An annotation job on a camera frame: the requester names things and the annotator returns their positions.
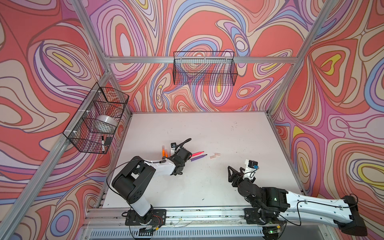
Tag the aluminium front rail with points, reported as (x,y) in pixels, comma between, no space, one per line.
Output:
(222,216)

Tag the white tape roll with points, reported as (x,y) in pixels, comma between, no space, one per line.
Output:
(105,121)

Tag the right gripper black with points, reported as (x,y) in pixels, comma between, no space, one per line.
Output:
(234,175)

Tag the black wire basket left wall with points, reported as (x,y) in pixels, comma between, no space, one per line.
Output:
(83,134)

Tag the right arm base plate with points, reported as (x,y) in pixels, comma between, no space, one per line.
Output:
(261,217)

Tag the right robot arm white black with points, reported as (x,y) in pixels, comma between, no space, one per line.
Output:
(271,205)

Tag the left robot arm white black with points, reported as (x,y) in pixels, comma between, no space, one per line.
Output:
(131,182)

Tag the black marker in basket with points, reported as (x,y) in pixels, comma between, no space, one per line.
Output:
(103,144)

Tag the black wire basket wall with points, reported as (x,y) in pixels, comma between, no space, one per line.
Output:
(204,68)
(83,134)

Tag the purple marker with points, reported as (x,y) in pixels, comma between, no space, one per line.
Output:
(197,158)

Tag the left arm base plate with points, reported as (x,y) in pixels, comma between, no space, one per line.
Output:
(154,218)

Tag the pink marker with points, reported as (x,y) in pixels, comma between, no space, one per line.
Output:
(198,153)

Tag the black wire basket back wall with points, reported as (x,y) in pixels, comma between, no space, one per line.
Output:
(204,68)

